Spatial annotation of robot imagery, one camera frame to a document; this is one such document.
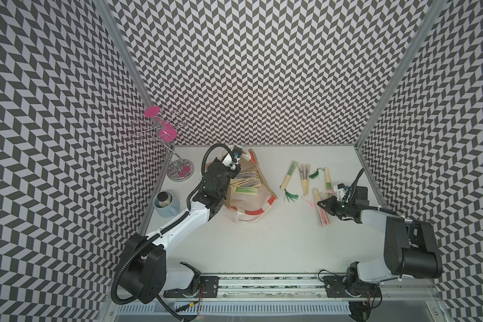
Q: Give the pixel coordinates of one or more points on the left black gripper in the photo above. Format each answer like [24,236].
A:
[235,172]

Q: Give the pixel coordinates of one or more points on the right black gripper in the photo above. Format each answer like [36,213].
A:
[331,202]

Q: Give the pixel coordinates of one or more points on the burlap red striped tote bag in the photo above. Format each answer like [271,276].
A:
[251,208]

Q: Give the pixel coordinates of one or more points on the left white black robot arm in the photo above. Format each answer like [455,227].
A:
[143,273]

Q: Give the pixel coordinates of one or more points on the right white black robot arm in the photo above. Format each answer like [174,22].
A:
[410,247]

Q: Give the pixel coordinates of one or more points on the light blue mug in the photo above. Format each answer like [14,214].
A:
[166,204]

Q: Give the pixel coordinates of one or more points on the chrome stand with pink cups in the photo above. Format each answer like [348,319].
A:
[154,127]

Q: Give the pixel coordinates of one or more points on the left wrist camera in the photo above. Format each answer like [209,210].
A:
[231,159]

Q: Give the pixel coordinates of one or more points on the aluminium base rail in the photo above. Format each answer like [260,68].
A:
[290,297]

